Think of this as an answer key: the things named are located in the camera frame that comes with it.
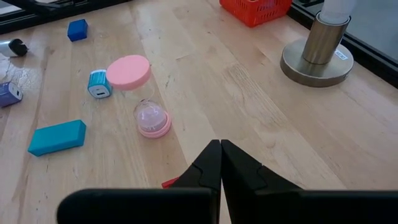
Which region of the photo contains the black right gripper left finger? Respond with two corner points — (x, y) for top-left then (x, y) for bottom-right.
(171, 139), (223, 191)

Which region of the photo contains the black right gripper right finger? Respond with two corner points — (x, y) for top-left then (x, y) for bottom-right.
(221, 139), (301, 192)

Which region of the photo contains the pink hourglass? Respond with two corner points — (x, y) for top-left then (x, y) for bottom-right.
(105, 54), (172, 139)

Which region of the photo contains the teal rectangular eraser block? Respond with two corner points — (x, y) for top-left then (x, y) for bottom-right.
(27, 119), (87, 157)

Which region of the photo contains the blue rectangular eraser block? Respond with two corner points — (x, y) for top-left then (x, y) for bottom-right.
(67, 19), (89, 42)

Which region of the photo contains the red small digital clock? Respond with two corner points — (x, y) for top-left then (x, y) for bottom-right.
(161, 176), (180, 190)

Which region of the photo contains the white lamp steel base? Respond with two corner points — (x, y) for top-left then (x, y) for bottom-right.
(279, 0), (356, 88)

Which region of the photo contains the small red plastic basket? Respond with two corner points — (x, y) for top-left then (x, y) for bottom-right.
(219, 0), (294, 28)

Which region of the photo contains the teal white wall charger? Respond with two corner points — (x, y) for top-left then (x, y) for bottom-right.
(87, 68), (113, 100)

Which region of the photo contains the purple white wall charger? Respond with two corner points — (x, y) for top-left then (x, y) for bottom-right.
(0, 81), (24, 109)

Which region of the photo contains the white grey wall charger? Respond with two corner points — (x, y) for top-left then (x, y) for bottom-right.
(0, 38), (29, 58)

